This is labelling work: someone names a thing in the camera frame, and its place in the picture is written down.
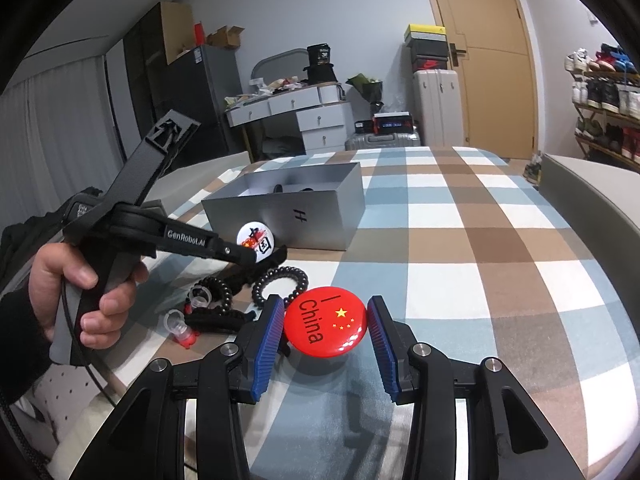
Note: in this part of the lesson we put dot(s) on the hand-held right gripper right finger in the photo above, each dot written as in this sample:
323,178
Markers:
385,355

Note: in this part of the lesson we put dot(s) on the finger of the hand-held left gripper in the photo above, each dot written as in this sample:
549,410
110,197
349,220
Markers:
150,160
190,237

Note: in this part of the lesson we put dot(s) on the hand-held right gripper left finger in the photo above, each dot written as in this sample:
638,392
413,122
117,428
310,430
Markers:
262,350

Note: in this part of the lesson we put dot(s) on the long black hair clip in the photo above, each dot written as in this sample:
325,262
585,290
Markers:
250,272
215,321

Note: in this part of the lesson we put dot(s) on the clear and red small ornament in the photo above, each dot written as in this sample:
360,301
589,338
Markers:
177,322
201,296

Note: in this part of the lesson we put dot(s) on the white round badge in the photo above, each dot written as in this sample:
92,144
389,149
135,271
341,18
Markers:
250,237

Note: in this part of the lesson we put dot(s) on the red round badge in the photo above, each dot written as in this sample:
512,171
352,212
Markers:
325,322

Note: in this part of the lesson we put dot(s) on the silver cardboard box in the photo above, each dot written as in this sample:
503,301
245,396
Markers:
320,215

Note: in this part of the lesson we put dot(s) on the person's left forearm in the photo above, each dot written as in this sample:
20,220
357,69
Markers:
20,345

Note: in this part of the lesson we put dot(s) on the person's left hand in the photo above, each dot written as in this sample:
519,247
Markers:
55,270

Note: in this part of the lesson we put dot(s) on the grey refrigerator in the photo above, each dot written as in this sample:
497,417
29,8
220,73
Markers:
210,100

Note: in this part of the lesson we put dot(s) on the dark wardrobe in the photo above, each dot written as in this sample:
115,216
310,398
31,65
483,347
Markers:
142,70

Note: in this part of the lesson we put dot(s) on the white curtain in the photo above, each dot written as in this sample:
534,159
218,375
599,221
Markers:
60,125

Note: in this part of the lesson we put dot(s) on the person's dark clothing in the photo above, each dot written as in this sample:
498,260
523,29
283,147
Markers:
20,240

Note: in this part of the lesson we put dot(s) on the flat cardboard sheet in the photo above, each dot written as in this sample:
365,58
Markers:
177,30

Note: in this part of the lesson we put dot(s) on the small red box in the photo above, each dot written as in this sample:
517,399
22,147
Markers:
199,33

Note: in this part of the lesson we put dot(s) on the clutter of small toiletries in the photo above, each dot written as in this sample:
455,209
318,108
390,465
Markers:
270,90

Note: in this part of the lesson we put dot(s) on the open cardboard box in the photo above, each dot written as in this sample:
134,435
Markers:
225,37

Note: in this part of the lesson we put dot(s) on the arched mirror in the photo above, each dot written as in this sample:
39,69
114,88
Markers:
280,67

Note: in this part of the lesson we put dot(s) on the white drawer dresser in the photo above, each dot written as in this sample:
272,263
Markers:
320,120

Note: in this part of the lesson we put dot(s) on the white dotted cloth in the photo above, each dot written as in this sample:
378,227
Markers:
70,410

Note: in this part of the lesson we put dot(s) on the black round tub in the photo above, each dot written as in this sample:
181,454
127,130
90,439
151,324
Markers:
320,55

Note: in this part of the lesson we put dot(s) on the small black box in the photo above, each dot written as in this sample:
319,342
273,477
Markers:
362,126

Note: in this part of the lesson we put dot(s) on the silver suitcase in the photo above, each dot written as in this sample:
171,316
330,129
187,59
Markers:
385,141

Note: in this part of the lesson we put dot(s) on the green and black bag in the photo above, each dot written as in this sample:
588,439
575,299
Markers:
367,87

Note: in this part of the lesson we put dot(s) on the dark sneaker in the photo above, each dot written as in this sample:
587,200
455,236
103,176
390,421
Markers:
533,170

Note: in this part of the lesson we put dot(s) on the white suitcase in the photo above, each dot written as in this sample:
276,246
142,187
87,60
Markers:
437,107

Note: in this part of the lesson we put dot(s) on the black and red shoe box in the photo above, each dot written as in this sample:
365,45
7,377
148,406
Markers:
430,63

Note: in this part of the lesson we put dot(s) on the grey shoe box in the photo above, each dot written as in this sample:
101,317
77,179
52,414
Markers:
429,49

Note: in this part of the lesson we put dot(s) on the yellow and black shoe box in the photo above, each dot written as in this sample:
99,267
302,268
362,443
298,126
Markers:
425,33

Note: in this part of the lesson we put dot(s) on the wooden door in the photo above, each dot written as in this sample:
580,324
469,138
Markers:
495,60

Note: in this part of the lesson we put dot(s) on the wooden shoe rack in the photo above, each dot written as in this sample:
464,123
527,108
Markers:
607,113

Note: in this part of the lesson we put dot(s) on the shoe rack with shoes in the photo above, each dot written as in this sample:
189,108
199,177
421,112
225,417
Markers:
600,92

